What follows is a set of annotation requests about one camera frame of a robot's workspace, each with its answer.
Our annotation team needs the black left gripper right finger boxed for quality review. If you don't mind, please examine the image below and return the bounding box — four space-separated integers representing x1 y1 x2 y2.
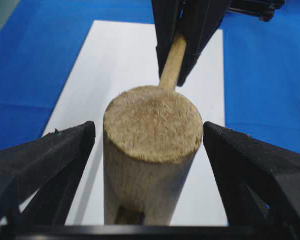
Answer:
203 121 300 240

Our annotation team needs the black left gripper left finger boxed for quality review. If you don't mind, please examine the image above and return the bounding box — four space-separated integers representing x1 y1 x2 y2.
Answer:
0 121 96 225

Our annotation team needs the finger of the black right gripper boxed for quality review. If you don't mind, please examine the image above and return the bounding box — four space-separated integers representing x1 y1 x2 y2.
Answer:
177 0 231 87
151 0 182 77

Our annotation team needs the wooden mallet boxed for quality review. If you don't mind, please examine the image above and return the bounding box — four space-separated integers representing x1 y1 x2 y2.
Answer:
103 34 203 225

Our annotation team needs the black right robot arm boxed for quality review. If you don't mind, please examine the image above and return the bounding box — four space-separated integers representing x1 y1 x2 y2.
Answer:
151 0 285 87

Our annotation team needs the white foam board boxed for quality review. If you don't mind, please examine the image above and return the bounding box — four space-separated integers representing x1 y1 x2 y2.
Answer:
45 20 228 226

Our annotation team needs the blue table mat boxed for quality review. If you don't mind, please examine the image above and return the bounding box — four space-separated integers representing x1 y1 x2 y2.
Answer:
0 0 300 153

